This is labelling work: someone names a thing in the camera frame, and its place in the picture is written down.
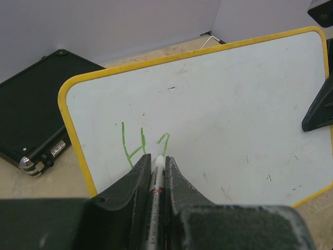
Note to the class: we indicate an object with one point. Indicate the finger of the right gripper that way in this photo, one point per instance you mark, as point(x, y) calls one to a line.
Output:
point(320, 112)

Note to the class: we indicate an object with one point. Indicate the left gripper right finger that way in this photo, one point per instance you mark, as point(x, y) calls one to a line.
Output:
point(194, 222)

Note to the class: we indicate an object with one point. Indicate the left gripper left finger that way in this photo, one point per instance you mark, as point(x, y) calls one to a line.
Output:
point(110, 220)

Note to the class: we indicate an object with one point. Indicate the white marker pen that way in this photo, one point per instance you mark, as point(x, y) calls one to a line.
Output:
point(152, 234)

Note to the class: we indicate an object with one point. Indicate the orange framed whiteboard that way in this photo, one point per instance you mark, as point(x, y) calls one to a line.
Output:
point(229, 115)

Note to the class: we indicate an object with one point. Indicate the black hard case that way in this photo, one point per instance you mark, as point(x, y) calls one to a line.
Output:
point(33, 133)

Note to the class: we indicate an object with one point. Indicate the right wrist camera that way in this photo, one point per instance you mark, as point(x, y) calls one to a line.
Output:
point(321, 11)

